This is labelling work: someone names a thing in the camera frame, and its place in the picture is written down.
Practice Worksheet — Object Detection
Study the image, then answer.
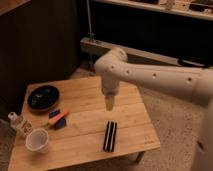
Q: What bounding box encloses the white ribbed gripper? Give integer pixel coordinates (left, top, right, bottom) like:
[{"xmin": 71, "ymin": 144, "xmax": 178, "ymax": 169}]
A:
[{"xmin": 101, "ymin": 78, "xmax": 119, "ymax": 111}]

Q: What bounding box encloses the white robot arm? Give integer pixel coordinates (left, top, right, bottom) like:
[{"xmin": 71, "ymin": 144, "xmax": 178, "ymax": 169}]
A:
[{"xmin": 94, "ymin": 47, "xmax": 213, "ymax": 171}]

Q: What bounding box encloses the wooden table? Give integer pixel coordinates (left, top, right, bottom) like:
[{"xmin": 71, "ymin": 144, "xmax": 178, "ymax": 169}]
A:
[{"xmin": 8, "ymin": 77, "xmax": 160, "ymax": 171}]

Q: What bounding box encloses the lower blue block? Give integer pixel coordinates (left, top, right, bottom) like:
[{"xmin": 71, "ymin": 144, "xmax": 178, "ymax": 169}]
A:
[{"xmin": 54, "ymin": 118, "xmax": 66, "ymax": 130}]

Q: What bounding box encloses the blue block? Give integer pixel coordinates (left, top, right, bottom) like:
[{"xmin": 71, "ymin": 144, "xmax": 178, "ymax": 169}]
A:
[
  {"xmin": 54, "ymin": 118, "xmax": 66, "ymax": 130},
  {"xmin": 49, "ymin": 109, "xmax": 60, "ymax": 118}
]

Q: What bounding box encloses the grey metal beam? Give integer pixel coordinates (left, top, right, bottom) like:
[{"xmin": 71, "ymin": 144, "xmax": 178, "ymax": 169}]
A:
[{"xmin": 80, "ymin": 37, "xmax": 180, "ymax": 66}]

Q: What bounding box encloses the upper blue block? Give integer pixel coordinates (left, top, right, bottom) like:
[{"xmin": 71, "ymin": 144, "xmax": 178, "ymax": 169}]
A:
[{"xmin": 49, "ymin": 109, "xmax": 60, "ymax": 118}]

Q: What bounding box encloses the black bowl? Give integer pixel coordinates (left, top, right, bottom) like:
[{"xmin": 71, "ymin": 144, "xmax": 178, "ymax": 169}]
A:
[{"xmin": 27, "ymin": 85, "xmax": 60, "ymax": 111}]

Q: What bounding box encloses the metal vertical pole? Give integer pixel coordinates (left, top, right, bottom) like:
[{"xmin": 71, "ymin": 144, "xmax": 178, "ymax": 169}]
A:
[{"xmin": 86, "ymin": 0, "xmax": 94, "ymax": 41}]

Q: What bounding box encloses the clear plastic cup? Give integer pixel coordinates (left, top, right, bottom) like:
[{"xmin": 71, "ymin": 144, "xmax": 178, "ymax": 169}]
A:
[{"xmin": 25, "ymin": 128, "xmax": 49, "ymax": 153}]

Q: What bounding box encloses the clear plastic bottle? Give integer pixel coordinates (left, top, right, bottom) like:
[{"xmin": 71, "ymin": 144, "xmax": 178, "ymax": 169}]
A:
[{"xmin": 8, "ymin": 112, "xmax": 33, "ymax": 138}]

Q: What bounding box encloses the cluttered shelf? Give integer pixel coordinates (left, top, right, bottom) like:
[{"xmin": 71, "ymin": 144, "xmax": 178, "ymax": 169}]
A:
[{"xmin": 95, "ymin": 0, "xmax": 213, "ymax": 21}]

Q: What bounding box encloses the black handle on beam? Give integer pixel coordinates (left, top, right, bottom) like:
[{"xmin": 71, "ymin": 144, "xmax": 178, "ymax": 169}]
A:
[{"xmin": 177, "ymin": 59, "xmax": 209, "ymax": 68}]

